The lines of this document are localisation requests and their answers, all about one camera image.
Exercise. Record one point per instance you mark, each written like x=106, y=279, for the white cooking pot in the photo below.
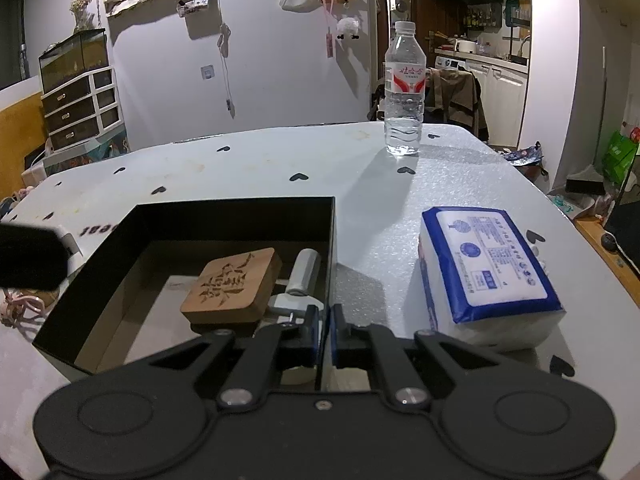
x=465, y=45

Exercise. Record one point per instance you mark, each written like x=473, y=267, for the brown jacket on chair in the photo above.
x=457, y=97

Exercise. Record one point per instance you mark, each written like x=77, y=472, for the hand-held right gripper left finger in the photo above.
x=313, y=332

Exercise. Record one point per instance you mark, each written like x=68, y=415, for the wall mirror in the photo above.
x=397, y=15

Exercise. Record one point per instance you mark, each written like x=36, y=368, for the blue and white tissue pack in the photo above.
x=487, y=270

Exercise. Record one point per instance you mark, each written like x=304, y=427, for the washing machine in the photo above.
x=450, y=63

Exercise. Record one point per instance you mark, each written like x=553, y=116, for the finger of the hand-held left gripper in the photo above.
x=30, y=257

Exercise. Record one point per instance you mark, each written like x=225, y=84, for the carved wooden block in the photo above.
x=232, y=282

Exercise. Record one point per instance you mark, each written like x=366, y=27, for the glass fish tank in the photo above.
x=75, y=62

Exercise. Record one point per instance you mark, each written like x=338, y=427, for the clear water bottle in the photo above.
x=405, y=105

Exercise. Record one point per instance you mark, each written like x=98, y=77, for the black box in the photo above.
x=220, y=225

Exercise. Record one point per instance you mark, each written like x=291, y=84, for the white plush toy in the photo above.
x=348, y=26

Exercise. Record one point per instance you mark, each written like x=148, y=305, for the wall socket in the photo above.
x=207, y=72

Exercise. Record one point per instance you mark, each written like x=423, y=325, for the white drawer cabinet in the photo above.
x=80, y=110

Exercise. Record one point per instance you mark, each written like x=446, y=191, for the dried flower bunch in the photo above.
x=82, y=10

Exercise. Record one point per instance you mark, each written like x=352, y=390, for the white block with cylinder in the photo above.
x=302, y=275

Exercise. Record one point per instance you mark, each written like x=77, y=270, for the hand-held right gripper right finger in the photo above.
x=332, y=332

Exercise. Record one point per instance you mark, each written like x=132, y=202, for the green plastic bag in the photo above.
x=620, y=157

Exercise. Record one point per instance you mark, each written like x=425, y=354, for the printed blue bag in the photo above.
x=525, y=154

